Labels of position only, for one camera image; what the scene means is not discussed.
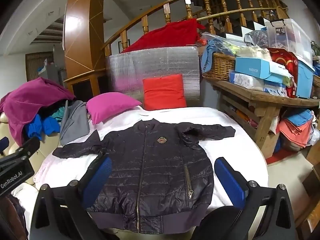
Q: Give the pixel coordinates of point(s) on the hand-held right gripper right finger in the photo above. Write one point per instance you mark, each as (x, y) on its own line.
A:
(230, 182)

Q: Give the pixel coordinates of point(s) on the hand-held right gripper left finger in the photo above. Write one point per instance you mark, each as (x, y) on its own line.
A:
(97, 180)

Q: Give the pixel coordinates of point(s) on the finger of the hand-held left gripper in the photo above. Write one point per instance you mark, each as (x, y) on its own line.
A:
(3, 145)
(27, 146)

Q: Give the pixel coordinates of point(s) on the black quilted jacket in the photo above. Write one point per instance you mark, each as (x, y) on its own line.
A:
(155, 170)

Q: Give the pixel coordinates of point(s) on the blue garment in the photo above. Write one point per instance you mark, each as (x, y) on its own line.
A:
(35, 128)

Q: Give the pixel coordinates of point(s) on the cream leather sofa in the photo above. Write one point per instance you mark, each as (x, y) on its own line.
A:
(47, 150)

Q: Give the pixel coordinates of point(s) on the magenta velvet garment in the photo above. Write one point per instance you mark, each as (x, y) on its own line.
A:
(27, 102)

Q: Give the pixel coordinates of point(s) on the dark clothing pile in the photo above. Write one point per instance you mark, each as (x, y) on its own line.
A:
(12, 220)

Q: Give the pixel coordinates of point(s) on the teal garment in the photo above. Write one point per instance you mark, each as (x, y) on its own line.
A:
(58, 113)

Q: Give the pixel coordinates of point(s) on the white blanket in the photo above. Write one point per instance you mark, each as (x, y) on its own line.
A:
(225, 135)

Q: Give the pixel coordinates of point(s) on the grey garment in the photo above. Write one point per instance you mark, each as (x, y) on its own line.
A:
(73, 125)

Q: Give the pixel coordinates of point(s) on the red floor mat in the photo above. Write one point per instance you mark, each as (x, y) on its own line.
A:
(282, 156)

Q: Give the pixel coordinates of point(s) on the pink pillow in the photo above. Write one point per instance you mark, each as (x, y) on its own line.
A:
(110, 107)

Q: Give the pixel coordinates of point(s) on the grey refrigerator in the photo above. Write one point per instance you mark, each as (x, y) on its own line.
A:
(53, 72)

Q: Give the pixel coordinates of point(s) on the brown slatted door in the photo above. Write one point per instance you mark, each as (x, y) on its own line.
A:
(32, 66)

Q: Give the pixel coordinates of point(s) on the brown wooden furniture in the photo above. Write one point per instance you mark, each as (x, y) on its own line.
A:
(311, 180)

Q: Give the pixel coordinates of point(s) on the orange folded cloth stack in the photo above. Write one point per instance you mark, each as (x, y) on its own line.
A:
(295, 132)

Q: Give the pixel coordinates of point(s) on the wooden bench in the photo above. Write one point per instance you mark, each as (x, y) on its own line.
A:
(268, 100)

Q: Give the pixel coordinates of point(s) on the blue folded cloth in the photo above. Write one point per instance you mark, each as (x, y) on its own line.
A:
(298, 116)

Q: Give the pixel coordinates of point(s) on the white tissue pack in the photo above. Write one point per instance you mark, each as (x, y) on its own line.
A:
(246, 81)

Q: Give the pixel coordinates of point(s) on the blue white printed pack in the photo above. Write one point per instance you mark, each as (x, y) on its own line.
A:
(275, 88)

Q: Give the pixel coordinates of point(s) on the red pillow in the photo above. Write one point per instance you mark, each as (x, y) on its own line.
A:
(163, 92)

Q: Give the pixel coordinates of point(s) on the wicker basket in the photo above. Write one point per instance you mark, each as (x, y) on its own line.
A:
(220, 67)

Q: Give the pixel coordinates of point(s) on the light blue cardboard box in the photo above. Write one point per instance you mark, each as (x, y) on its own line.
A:
(250, 66)

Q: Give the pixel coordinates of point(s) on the blue plastic bin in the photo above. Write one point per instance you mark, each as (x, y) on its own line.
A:
(303, 80)

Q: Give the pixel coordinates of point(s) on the wooden pillar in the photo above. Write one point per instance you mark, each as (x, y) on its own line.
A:
(82, 30)

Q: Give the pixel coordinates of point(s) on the silver foil insulation board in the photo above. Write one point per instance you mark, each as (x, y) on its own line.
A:
(155, 62)

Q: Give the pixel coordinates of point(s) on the cream knit bundle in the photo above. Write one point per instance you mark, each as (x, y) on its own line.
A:
(252, 52)

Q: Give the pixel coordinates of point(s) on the red gift bag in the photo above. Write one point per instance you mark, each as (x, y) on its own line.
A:
(285, 60)

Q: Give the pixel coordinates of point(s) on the yellow green cloth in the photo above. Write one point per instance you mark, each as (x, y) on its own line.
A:
(231, 47)

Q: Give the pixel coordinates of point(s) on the plastic bag with dark cloth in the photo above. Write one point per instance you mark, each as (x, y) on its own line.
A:
(257, 38)

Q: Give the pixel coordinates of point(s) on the clear plastic storage box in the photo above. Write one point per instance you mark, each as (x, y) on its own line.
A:
(290, 37)

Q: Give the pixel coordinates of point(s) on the red cloth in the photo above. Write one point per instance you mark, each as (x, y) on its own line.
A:
(170, 36)

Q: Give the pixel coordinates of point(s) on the wooden stair railing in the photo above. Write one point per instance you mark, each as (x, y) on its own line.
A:
(167, 15)

